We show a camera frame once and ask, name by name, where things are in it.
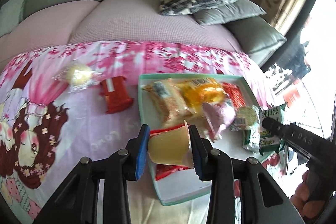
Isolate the green biscuit packet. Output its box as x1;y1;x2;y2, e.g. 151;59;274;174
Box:
259;103;286;155

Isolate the yellow jelly cup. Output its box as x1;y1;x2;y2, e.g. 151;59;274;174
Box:
147;121;194;169

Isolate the clear yellow bun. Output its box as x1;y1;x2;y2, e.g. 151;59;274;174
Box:
52;60;104;93

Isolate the person's right hand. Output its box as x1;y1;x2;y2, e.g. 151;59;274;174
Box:
289;170;329;220

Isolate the round green cracker packet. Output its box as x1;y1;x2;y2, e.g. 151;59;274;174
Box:
230;106;260;132

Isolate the pink snack packet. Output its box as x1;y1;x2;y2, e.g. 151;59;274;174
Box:
202;99;236;141

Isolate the red wrapper in box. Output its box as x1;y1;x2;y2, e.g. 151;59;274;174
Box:
147;122;194;181

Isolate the teal cardboard box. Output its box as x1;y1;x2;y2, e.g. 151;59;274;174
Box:
137;73;276;207

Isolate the red checkered snack packet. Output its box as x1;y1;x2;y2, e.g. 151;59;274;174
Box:
222;83;245;109

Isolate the orange yellow snack packet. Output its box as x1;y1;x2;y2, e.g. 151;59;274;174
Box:
174;78;226;115

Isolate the beige barcode snack packet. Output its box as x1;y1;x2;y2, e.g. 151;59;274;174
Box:
142;79;193;128

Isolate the pink anime print cloth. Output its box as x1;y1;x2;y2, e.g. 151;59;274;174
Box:
1;41;274;223

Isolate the grey cushion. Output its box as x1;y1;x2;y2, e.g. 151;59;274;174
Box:
193;0;266;26

